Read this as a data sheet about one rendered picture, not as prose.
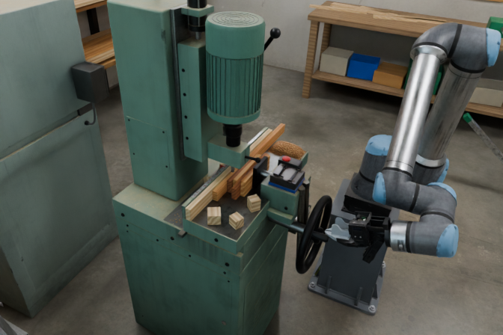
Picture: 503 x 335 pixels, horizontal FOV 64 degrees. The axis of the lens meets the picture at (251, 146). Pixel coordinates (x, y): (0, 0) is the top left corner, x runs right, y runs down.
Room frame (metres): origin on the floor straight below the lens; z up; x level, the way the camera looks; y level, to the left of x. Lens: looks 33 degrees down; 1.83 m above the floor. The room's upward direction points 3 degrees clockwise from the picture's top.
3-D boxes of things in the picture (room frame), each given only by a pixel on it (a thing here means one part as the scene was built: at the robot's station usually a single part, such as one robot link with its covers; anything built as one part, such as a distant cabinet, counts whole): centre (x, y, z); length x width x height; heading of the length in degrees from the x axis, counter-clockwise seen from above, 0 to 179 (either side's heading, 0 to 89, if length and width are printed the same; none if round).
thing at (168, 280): (1.23, 0.17, 0.36); 0.58 x 0.45 x 0.71; 63
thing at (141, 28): (1.31, 0.32, 1.16); 0.22 x 0.22 x 0.72; 63
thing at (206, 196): (1.23, 0.06, 0.93); 0.60 x 0.02 x 0.05; 153
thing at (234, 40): (1.18, 0.06, 1.35); 0.18 x 0.18 x 0.31
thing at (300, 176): (1.14, -0.14, 0.99); 0.13 x 0.11 x 0.06; 153
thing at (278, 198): (1.14, -0.13, 0.92); 0.15 x 0.13 x 0.09; 153
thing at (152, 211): (1.23, 0.17, 0.76); 0.57 x 0.45 x 0.09; 63
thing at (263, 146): (1.32, -0.01, 0.92); 0.56 x 0.02 x 0.04; 153
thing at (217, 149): (1.19, 0.08, 1.03); 0.14 x 0.07 x 0.09; 63
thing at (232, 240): (1.17, -0.05, 0.87); 0.61 x 0.30 x 0.06; 153
